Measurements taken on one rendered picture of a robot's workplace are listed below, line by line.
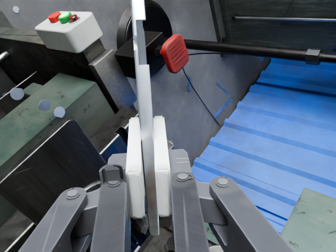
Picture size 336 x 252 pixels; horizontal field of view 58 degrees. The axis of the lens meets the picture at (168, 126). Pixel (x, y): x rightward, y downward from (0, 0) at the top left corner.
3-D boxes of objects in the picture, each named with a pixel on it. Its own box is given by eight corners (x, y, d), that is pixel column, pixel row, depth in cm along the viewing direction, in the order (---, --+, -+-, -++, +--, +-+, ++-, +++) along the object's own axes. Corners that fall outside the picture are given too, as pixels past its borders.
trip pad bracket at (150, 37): (80, 49, 72) (137, 58, 60) (108, 28, 76) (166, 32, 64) (92, 70, 76) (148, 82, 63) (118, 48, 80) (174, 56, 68)
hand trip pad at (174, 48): (137, 44, 63) (164, 47, 58) (155, 29, 65) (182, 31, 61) (149, 72, 67) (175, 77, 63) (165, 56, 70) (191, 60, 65)
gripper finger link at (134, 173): (145, 219, 16) (130, 220, 16) (143, 154, 22) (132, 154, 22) (140, 170, 15) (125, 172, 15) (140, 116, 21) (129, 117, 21)
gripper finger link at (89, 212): (129, 233, 14) (63, 239, 14) (131, 173, 19) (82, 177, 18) (126, 207, 13) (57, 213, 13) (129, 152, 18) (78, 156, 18)
